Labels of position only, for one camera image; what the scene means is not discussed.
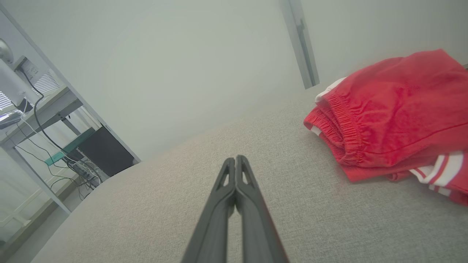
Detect red shorts black print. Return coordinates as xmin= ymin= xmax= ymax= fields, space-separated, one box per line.
xmin=303 ymin=49 xmax=468 ymax=183

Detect red jersey white sleeves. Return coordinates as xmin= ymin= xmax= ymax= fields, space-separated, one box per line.
xmin=388 ymin=146 xmax=468 ymax=207

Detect white rounded desk device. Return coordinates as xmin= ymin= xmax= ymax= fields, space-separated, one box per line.
xmin=0 ymin=38 xmax=41 ymax=110

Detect teal shelf board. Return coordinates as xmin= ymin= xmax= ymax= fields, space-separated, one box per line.
xmin=45 ymin=127 xmax=96 ymax=167

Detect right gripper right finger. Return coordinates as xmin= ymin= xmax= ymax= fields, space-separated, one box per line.
xmin=235 ymin=155 xmax=289 ymax=263

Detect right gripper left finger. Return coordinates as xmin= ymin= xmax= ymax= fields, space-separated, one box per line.
xmin=182 ymin=158 xmax=236 ymax=263

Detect grey metal desk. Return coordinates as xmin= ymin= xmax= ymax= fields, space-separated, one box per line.
xmin=0 ymin=7 xmax=142 ymax=215

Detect black cable bundle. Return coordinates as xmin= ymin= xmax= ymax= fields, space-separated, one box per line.
xmin=5 ymin=69 xmax=106 ymax=199

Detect black computer tower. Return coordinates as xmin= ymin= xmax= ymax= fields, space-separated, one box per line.
xmin=78 ymin=126 xmax=136 ymax=178

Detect grey metal post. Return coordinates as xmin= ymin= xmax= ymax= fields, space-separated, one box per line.
xmin=280 ymin=0 xmax=320 ymax=89

